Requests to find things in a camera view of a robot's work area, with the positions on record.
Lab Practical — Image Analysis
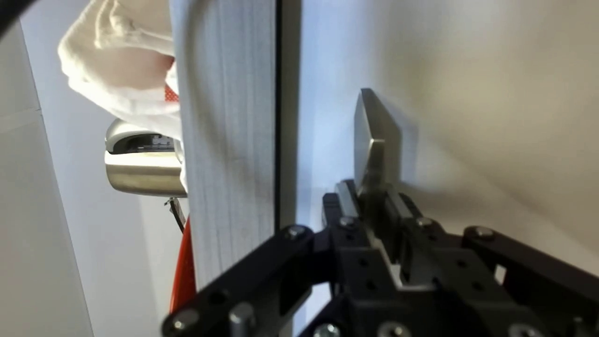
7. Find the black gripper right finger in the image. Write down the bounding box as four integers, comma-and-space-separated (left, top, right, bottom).
385, 191, 486, 299

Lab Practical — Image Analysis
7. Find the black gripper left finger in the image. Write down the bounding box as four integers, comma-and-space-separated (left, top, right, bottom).
321, 180, 398, 312

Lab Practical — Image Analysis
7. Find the silver top drawer handle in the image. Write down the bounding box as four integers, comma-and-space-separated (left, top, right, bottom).
353, 88, 400, 195

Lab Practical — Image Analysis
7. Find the red plate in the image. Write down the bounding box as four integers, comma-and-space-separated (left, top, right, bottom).
170, 221, 196, 311

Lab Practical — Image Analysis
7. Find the stainless steel kettle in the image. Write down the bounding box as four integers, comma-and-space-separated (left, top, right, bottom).
104, 120, 187, 196

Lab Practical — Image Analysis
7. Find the crumpled white cloth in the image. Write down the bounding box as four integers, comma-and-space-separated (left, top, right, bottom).
57, 0, 181, 138

